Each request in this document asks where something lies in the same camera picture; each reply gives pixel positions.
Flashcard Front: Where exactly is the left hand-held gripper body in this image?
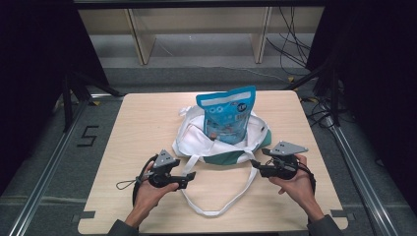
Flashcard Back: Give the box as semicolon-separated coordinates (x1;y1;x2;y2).
141;148;182;190

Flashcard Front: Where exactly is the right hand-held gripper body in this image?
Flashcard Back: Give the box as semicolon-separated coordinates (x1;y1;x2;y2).
261;141;310;181

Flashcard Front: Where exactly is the white and green tote bag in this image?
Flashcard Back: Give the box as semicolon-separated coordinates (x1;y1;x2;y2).
171;104;272;217

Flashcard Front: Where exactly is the blue snack pouch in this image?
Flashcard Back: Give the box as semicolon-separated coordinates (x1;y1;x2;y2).
195;85;258;146

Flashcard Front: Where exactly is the person's right hand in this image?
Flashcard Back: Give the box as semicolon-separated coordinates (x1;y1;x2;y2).
268;153;319;215

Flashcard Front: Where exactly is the person's left hand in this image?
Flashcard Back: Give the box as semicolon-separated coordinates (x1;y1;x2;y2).
132;161;180;220

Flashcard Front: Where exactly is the black metal stand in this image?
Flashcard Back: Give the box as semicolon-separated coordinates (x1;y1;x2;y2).
284;57;342;128
61;69;125;133

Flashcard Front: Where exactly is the black curtain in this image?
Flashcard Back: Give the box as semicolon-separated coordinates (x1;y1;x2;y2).
0;0;111;198
305;0;417;217

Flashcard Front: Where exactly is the light wooden shelf unit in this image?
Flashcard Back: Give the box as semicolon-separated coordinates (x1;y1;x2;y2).
78;6;327;66

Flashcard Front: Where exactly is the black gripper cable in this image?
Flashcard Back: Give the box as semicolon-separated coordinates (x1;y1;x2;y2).
131;153;159;207
296;161;318;195

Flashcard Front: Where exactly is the grey lanyard loop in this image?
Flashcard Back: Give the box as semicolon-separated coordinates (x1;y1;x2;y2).
115;177;146;192

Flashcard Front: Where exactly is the aluminium floor rail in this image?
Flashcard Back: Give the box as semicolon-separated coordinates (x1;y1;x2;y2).
323;106;401;236
6;93;126;236

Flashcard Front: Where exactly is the bundle of black floor cables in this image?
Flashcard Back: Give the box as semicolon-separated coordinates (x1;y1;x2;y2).
265;6;313;77

